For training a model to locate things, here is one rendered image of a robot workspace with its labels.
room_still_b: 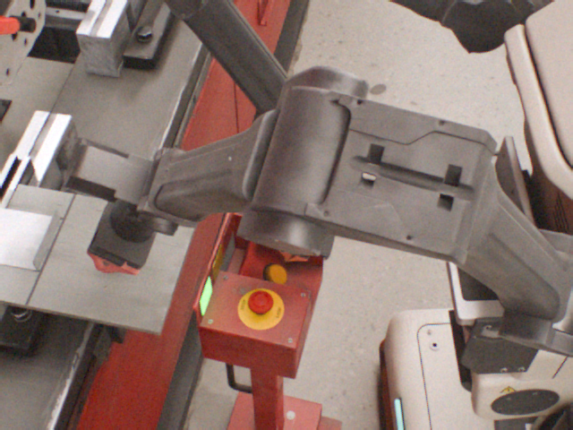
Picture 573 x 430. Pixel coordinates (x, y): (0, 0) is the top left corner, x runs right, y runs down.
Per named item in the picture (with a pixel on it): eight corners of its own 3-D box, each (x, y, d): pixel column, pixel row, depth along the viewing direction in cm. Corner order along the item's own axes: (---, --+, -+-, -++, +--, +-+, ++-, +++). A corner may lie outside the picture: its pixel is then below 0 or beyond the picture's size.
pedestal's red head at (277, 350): (295, 380, 135) (296, 331, 121) (202, 358, 138) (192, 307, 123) (322, 279, 146) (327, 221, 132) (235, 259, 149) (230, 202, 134)
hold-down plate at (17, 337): (32, 358, 114) (27, 348, 112) (-4, 350, 115) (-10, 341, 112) (104, 188, 131) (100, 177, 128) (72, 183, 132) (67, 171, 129)
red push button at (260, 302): (269, 324, 129) (269, 313, 126) (245, 319, 129) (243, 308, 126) (277, 303, 131) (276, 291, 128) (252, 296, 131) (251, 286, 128)
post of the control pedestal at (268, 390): (278, 442, 185) (275, 334, 140) (255, 436, 186) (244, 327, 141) (284, 419, 188) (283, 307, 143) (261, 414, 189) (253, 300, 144)
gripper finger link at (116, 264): (70, 273, 103) (91, 245, 96) (89, 227, 107) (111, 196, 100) (119, 296, 105) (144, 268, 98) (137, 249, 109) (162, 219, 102)
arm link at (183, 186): (342, 262, 49) (393, 90, 50) (255, 231, 47) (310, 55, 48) (176, 245, 89) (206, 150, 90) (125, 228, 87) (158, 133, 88)
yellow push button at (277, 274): (277, 292, 141) (284, 288, 139) (259, 282, 139) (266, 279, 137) (283, 274, 143) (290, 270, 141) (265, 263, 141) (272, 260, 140)
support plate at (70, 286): (160, 335, 104) (159, 331, 103) (-33, 296, 107) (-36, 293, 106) (199, 219, 114) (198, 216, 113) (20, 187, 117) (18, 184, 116)
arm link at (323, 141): (440, 273, 42) (491, 88, 43) (226, 221, 49) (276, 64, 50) (585, 362, 79) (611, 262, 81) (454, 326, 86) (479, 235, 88)
